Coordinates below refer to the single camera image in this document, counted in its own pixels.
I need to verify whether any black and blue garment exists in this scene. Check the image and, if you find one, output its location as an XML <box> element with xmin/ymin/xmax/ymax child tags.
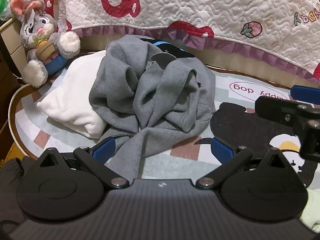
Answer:
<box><xmin>139</xmin><ymin>37</ymin><xmax>196</xmax><ymax>62</ymax></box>

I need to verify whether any beige bed base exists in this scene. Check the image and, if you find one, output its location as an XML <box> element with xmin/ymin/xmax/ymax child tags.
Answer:
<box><xmin>79</xmin><ymin>27</ymin><xmax>290</xmax><ymax>85</ymax></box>

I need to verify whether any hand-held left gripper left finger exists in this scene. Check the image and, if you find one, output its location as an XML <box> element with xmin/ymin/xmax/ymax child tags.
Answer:
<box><xmin>33</xmin><ymin>137</ymin><xmax>130</xmax><ymax>189</ymax></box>

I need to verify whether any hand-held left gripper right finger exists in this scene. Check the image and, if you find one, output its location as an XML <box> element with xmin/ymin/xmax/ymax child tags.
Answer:
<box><xmin>195</xmin><ymin>137</ymin><xmax>292</xmax><ymax>189</ymax></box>

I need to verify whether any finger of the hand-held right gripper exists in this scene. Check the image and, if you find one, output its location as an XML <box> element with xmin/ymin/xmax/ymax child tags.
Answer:
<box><xmin>255</xmin><ymin>95</ymin><xmax>320</xmax><ymax>126</ymax></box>
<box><xmin>290</xmin><ymin>85</ymin><xmax>320</xmax><ymax>103</ymax></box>

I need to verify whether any grey knit sweater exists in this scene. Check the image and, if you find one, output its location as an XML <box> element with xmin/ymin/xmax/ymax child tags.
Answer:
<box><xmin>89</xmin><ymin>34</ymin><xmax>217</xmax><ymax>183</ymax></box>

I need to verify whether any white fleece cloth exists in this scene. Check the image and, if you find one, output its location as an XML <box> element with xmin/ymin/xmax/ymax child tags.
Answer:
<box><xmin>37</xmin><ymin>50</ymin><xmax>108</xmax><ymax>139</ymax></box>

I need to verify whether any checked mat with dog print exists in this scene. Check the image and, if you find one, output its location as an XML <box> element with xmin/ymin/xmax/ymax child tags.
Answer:
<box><xmin>10</xmin><ymin>62</ymin><xmax>320</xmax><ymax>188</ymax></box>

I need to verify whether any white quilt with red bears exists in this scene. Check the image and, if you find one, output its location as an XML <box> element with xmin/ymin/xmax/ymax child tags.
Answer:
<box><xmin>45</xmin><ymin>0</ymin><xmax>320</xmax><ymax>83</ymax></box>

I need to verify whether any grey plush rabbit toy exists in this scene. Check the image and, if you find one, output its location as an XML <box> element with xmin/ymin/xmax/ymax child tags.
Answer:
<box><xmin>9</xmin><ymin>0</ymin><xmax>82</xmax><ymax>89</ymax></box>

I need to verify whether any beige wooden cabinet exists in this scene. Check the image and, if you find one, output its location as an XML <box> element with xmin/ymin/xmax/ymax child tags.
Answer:
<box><xmin>0</xmin><ymin>17</ymin><xmax>28</xmax><ymax>140</ymax></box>

